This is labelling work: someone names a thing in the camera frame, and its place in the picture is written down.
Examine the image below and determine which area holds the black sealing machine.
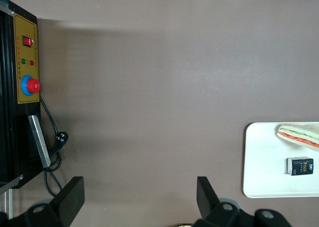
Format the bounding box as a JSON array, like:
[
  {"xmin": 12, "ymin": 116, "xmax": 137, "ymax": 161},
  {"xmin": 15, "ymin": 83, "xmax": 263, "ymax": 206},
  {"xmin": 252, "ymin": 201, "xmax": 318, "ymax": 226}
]
[{"xmin": 0, "ymin": 0, "xmax": 42, "ymax": 220}]

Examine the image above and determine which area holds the black power cable with plug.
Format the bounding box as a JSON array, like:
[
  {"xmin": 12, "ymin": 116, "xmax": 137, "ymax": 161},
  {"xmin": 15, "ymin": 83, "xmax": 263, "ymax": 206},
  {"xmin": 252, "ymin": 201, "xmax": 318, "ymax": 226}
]
[{"xmin": 39, "ymin": 96, "xmax": 69, "ymax": 198}]

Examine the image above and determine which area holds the cream plastic tray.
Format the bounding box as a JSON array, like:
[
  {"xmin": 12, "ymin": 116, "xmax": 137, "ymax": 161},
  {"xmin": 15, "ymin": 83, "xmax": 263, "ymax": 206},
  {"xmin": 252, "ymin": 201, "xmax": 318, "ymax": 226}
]
[{"xmin": 243, "ymin": 122, "xmax": 319, "ymax": 199}]

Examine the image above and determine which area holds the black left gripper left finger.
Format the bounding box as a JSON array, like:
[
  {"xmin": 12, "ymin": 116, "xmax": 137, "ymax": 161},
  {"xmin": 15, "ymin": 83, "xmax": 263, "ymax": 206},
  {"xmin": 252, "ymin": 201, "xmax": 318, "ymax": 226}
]
[{"xmin": 0, "ymin": 176, "xmax": 85, "ymax": 227}]

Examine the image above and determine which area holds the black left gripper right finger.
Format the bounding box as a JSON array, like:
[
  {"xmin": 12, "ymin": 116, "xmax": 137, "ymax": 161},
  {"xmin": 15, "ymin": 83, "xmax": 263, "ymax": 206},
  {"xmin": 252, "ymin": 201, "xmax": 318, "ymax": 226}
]
[{"xmin": 196, "ymin": 176, "xmax": 292, "ymax": 227}]

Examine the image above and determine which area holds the wrapped triangle sandwich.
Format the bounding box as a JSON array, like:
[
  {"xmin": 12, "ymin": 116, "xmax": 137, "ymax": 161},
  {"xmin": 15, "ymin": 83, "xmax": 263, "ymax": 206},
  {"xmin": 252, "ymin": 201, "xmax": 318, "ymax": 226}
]
[{"xmin": 275, "ymin": 122, "xmax": 319, "ymax": 152}]

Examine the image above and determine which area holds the black tissue pack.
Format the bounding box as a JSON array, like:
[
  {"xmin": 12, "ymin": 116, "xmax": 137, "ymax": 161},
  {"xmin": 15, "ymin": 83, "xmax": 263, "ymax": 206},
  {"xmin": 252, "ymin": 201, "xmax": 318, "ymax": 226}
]
[{"xmin": 286, "ymin": 156, "xmax": 315, "ymax": 176}]

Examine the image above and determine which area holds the red emergency stop button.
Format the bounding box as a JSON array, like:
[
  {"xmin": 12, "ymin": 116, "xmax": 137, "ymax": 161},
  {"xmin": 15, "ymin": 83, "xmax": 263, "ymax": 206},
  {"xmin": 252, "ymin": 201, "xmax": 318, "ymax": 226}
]
[{"xmin": 20, "ymin": 75, "xmax": 40, "ymax": 97}]

